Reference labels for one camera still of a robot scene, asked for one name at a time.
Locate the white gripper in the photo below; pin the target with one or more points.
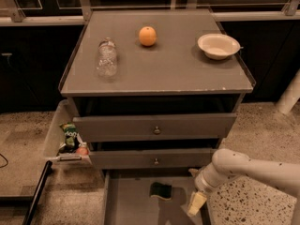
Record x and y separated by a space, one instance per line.
201 184

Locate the green yellow sponge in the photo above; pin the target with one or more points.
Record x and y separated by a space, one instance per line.
162 191

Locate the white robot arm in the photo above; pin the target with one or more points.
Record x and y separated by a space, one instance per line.
254 178

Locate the grey middle drawer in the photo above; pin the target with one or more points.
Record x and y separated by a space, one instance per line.
169 158

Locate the grey drawer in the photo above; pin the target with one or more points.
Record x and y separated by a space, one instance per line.
169 158
127 200
154 127

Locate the grey top drawer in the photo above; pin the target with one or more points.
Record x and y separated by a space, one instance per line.
154 127

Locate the grey bottom drawer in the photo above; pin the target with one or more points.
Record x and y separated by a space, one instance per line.
127 200

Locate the grey drawer cabinet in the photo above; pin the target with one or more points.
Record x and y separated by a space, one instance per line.
171 77

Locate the red apple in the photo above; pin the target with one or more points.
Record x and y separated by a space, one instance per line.
82 150

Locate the green chip bag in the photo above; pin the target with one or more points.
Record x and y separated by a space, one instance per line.
71 143

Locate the white paper bowl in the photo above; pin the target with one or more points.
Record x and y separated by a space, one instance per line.
218 46

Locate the clear plastic water bottle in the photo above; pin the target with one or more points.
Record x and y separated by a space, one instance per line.
107 58

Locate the clear plastic side bin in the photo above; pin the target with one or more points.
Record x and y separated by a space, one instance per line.
55 138

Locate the black pole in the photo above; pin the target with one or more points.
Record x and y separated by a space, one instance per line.
40 186

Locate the orange fruit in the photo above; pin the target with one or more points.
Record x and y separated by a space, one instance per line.
147 36

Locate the metal railing frame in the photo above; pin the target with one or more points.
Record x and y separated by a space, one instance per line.
52 12

